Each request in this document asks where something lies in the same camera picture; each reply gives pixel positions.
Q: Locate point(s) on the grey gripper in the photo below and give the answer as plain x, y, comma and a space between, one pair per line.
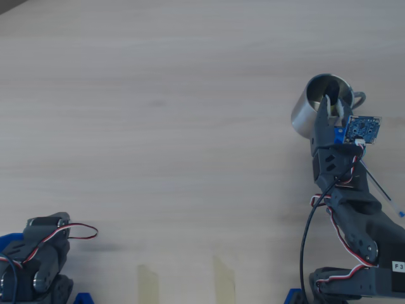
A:
322, 131

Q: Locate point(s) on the blue arm base clamp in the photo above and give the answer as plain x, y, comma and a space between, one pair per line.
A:
83, 299
291, 297

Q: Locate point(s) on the grey idle robot arm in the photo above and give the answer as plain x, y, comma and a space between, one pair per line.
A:
47, 253

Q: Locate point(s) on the silver metal cup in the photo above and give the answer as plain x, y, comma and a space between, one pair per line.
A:
303, 117

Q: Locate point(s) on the blue ballpoint pen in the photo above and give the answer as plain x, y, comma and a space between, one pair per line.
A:
402, 214

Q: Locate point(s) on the long clear tape strip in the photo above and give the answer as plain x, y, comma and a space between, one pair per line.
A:
224, 282

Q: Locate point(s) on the short clear tape strip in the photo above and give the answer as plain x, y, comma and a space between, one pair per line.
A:
148, 285

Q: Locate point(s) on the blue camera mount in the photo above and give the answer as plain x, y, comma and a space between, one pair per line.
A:
339, 134

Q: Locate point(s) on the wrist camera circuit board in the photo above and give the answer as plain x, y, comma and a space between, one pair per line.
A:
362, 128

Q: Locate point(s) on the blue printed bracket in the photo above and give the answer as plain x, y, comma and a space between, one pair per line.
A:
9, 240

